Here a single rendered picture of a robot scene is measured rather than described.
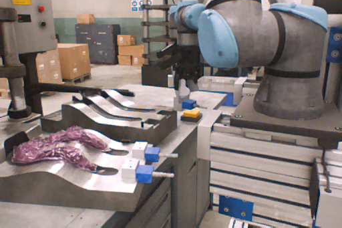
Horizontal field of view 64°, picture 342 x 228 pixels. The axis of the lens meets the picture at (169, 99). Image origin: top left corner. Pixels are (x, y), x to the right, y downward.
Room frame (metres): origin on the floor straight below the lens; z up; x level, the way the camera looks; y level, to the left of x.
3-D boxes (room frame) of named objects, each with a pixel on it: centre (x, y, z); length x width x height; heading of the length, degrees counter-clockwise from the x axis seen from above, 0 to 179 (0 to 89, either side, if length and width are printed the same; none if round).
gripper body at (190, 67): (1.00, -0.07, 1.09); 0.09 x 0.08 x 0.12; 56
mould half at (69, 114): (1.08, 0.25, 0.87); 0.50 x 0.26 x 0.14; 66
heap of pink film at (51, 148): (0.72, 0.31, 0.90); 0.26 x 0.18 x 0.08; 83
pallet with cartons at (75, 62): (5.72, 2.38, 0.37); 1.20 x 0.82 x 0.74; 79
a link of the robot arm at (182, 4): (1.00, -0.07, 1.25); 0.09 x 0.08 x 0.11; 11
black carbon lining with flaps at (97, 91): (1.06, 0.24, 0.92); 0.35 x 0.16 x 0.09; 66
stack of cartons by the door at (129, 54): (7.82, 1.00, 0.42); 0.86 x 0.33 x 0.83; 71
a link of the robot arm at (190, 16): (0.91, -0.10, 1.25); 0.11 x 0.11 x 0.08; 11
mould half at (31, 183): (0.72, 0.32, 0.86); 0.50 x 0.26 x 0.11; 83
